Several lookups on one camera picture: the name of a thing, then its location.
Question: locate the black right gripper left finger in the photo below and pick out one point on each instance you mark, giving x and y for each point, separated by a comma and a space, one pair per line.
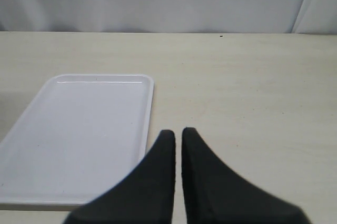
146, 195

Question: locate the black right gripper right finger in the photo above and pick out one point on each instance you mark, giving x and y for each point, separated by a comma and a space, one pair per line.
214, 193

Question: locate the white plastic tray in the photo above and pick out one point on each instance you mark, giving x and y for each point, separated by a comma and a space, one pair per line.
79, 136

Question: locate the white fabric backdrop curtain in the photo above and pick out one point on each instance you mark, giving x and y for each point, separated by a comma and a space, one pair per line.
171, 16

